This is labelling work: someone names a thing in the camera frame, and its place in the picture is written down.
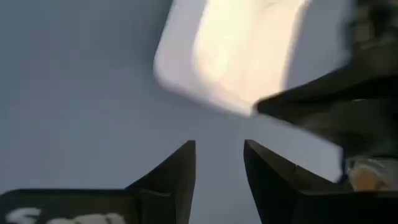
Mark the white plastic basket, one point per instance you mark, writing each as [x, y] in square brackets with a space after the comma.
[233, 53]

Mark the blue-grey table mat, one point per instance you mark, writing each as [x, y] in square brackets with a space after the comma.
[77, 93]

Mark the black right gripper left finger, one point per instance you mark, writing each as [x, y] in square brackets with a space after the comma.
[161, 199]

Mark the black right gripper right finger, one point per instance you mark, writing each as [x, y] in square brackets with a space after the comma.
[280, 199]

